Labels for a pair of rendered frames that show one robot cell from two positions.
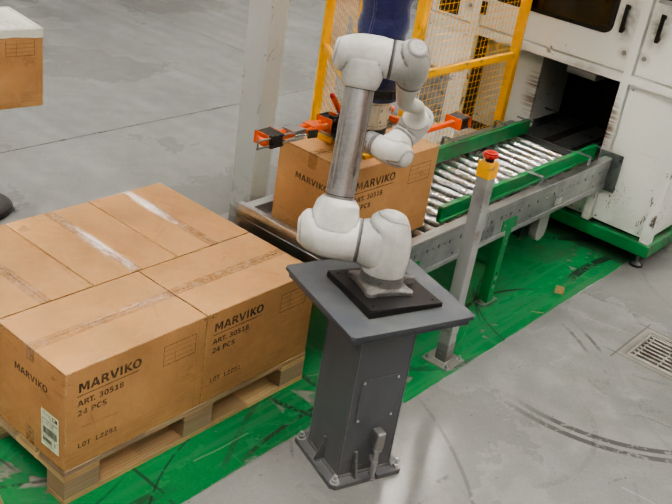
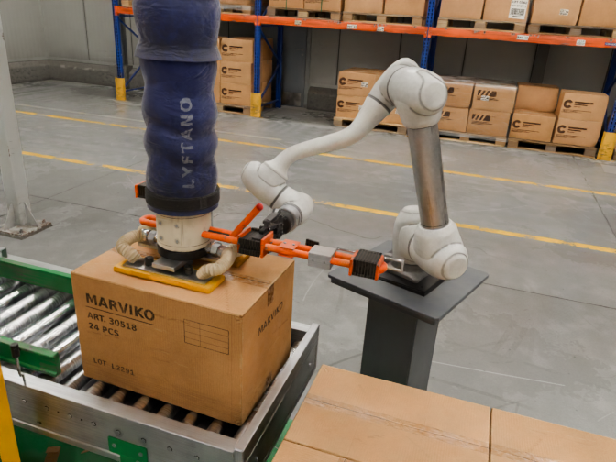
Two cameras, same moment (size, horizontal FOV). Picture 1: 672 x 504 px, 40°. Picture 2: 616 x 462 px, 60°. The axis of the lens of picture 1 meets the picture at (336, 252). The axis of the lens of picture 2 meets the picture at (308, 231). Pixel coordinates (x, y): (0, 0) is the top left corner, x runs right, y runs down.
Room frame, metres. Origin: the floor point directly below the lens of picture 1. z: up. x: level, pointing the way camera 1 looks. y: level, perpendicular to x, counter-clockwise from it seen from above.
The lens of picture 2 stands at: (3.93, 1.55, 1.75)
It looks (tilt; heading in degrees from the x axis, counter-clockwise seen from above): 23 degrees down; 251
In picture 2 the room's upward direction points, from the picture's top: 3 degrees clockwise
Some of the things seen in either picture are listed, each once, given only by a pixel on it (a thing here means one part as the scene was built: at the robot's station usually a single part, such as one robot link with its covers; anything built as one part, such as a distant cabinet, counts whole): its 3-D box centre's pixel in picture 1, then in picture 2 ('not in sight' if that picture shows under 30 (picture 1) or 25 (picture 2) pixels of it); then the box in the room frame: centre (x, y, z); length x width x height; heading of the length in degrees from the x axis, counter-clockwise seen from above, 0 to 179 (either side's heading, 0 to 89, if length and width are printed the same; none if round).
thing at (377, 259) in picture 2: (268, 137); (366, 265); (3.31, 0.32, 1.08); 0.08 x 0.07 x 0.05; 143
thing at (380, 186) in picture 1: (355, 184); (190, 317); (3.78, -0.04, 0.75); 0.60 x 0.40 x 0.40; 142
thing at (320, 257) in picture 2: (293, 132); (322, 257); (3.42, 0.24, 1.07); 0.07 x 0.07 x 0.04; 53
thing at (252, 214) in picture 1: (296, 238); (283, 382); (3.50, 0.17, 0.58); 0.70 x 0.03 x 0.06; 53
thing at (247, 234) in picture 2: (330, 122); (255, 241); (3.59, 0.11, 1.08); 0.10 x 0.08 x 0.06; 53
